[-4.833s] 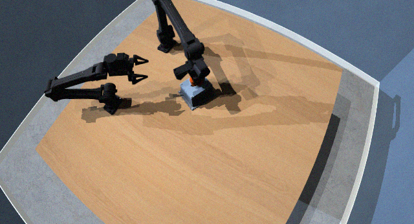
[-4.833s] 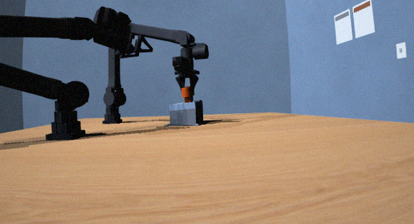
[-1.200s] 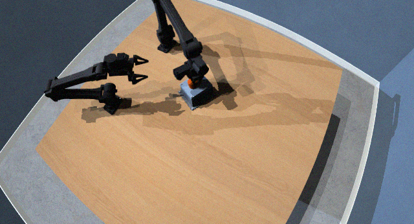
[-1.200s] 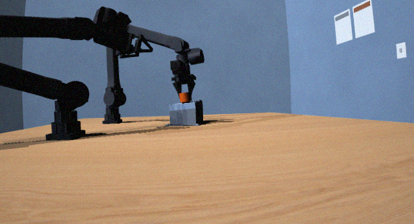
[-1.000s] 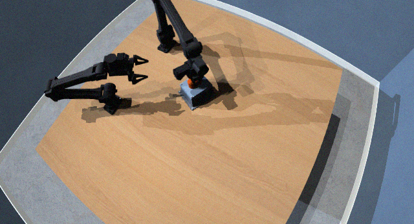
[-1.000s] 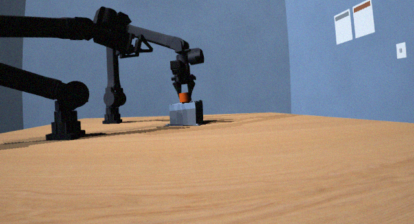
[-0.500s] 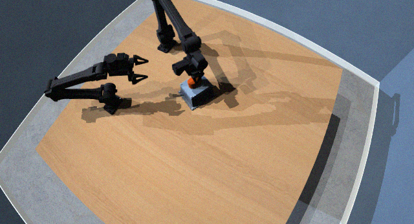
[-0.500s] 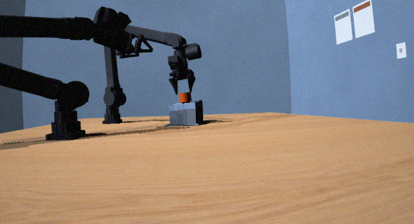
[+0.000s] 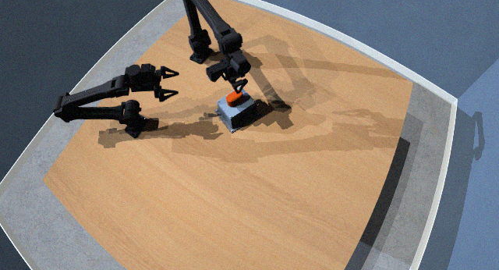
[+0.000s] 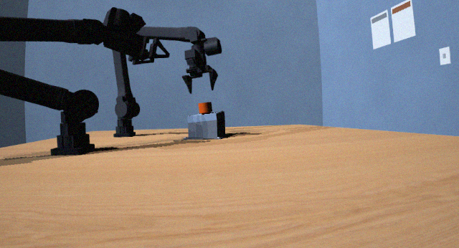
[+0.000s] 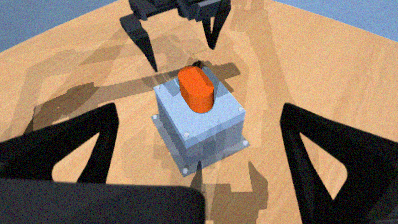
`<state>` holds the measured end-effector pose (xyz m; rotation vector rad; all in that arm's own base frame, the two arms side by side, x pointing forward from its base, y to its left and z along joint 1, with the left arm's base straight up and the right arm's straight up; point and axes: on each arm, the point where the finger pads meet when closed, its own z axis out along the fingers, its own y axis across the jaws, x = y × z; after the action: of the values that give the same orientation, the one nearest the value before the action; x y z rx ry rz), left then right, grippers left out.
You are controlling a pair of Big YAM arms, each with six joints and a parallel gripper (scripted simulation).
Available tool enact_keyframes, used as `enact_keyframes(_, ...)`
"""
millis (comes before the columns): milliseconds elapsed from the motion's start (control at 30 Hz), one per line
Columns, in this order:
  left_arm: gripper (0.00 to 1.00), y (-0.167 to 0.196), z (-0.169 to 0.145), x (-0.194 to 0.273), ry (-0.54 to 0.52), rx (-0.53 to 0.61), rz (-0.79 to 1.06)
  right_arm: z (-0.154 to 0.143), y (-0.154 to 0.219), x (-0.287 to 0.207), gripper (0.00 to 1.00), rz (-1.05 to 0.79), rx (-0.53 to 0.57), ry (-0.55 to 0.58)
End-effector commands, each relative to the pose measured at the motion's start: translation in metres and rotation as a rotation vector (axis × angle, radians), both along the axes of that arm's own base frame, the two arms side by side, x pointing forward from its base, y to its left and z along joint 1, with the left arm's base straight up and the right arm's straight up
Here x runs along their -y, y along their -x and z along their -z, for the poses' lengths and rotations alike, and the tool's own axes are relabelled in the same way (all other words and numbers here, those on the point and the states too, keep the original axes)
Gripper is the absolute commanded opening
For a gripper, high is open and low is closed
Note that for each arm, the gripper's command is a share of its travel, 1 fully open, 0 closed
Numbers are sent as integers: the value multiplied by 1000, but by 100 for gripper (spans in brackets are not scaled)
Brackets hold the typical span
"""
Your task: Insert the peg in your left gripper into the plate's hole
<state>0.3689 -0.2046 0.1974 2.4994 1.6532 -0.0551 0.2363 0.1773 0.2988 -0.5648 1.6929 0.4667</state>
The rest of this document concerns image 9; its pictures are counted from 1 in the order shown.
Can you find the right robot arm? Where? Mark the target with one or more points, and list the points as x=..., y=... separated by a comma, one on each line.
x=136, y=78

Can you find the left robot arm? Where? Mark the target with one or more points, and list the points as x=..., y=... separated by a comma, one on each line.
x=229, y=41

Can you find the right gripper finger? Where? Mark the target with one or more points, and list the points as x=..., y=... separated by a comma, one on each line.
x=165, y=69
x=165, y=91

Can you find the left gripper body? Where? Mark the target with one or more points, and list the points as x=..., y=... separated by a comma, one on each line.
x=232, y=79

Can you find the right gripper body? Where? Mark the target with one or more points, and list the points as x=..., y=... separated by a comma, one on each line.
x=157, y=80

